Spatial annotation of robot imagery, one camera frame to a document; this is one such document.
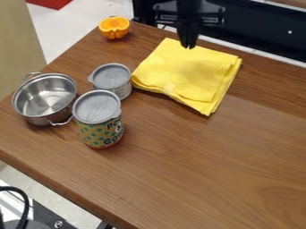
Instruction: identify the white can with grey lid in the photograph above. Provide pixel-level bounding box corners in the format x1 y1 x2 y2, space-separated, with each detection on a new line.
87 63 134 101

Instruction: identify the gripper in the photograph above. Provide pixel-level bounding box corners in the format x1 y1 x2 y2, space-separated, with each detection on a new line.
151 0 227 50

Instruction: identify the orange toy pepper half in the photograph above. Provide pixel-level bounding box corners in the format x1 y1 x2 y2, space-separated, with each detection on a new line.
98 16 132 40

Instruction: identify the yellow cloth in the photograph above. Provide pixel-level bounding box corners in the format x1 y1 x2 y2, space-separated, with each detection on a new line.
130 37 244 117

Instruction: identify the black cable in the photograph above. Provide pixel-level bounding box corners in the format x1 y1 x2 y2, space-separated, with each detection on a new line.
0 185 31 229

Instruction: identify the red mat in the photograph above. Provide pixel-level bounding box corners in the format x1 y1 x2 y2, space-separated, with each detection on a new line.
25 0 74 11

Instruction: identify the beige board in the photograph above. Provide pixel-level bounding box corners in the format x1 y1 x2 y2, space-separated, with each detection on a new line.
0 0 48 101

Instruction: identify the silver pot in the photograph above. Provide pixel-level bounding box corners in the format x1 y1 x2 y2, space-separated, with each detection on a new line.
11 71 80 127

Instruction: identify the black metal frame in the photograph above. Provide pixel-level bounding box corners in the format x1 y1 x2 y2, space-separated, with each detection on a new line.
131 0 306 64

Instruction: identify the dotted can with grey lid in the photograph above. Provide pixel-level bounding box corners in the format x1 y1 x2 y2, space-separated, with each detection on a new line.
72 89 126 149

